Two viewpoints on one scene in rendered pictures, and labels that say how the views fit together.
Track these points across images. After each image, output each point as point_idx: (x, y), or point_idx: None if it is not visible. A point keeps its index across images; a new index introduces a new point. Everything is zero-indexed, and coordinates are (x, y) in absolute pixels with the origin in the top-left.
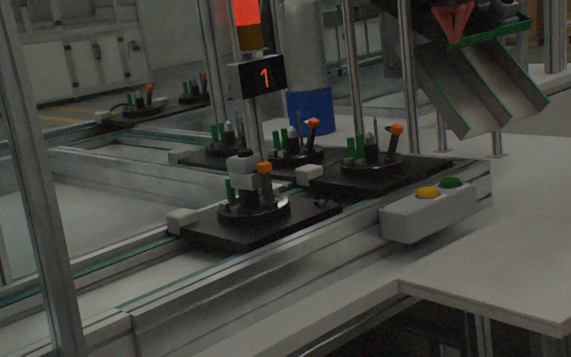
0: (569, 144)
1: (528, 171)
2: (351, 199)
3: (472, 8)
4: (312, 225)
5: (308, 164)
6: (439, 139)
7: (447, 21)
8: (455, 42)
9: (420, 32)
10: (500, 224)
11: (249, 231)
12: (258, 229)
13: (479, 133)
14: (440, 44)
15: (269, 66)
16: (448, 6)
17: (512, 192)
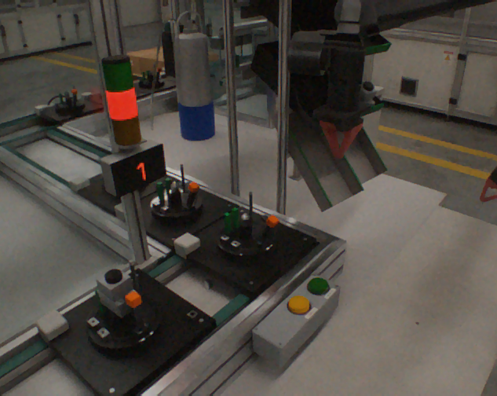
0: (386, 185)
1: (363, 219)
2: None
3: (360, 128)
4: (184, 360)
5: (187, 234)
6: (294, 169)
7: (333, 135)
8: (339, 157)
9: (297, 111)
10: (352, 309)
11: (115, 372)
12: (125, 368)
13: (337, 203)
14: (314, 130)
15: (147, 159)
16: (341, 131)
17: (356, 251)
